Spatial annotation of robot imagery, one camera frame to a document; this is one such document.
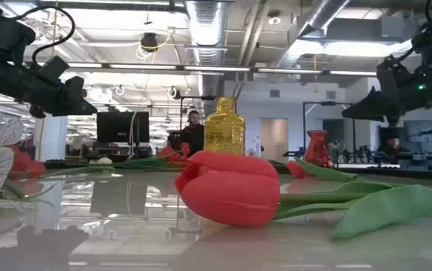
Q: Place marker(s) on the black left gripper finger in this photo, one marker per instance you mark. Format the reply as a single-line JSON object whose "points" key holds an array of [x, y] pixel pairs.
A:
{"points": [[75, 101]]}

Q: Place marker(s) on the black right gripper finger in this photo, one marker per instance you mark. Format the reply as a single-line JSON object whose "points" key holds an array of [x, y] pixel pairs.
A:
{"points": [[370, 109]]}

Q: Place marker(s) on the red artificial tulip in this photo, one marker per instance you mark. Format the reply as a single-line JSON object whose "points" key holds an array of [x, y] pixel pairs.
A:
{"points": [[231, 192], [297, 170]]}

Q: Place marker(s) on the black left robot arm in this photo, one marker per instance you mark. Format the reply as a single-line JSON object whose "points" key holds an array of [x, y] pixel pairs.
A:
{"points": [[1, 34]]}

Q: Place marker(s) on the red glass vase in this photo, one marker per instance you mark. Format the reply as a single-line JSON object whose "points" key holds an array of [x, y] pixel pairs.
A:
{"points": [[317, 150]]}

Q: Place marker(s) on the yellow glass vase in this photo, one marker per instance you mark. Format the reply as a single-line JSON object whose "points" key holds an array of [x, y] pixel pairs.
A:
{"points": [[224, 131]]}

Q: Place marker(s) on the grey computer monitor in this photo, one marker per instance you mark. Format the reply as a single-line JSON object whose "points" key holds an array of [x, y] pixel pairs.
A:
{"points": [[425, 131]]}

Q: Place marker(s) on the person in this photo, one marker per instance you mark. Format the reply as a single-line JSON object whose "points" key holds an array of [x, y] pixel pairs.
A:
{"points": [[393, 145], [193, 137]]}

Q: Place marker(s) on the white building pillar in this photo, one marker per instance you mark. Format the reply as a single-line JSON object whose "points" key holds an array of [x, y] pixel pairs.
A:
{"points": [[52, 139]]}

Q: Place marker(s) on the black computer monitor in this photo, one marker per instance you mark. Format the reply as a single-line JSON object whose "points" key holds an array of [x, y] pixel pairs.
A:
{"points": [[122, 127]]}

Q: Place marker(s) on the cream artificial tulip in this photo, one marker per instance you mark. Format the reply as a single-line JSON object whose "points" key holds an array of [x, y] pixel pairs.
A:
{"points": [[105, 161]]}

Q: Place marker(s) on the white door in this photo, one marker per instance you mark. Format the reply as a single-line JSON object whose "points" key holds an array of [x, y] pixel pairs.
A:
{"points": [[274, 139]]}

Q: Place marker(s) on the long ceiling light strip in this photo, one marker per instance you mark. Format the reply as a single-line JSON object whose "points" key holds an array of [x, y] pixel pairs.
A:
{"points": [[216, 68]]}

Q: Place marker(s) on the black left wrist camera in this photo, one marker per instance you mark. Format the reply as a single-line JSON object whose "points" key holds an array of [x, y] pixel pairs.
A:
{"points": [[52, 67]]}

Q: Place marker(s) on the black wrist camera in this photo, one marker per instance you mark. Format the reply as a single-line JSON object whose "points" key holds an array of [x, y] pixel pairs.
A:
{"points": [[387, 75], [52, 67]]}

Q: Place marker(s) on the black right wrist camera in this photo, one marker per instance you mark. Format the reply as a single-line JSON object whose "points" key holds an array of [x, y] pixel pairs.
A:
{"points": [[387, 75]]}

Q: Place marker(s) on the black aluminium table frame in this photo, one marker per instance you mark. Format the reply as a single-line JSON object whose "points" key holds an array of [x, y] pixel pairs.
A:
{"points": [[389, 173]]}

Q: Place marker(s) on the slanted silver ventilation duct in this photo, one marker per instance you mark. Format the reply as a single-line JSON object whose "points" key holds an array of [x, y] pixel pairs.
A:
{"points": [[314, 22]]}

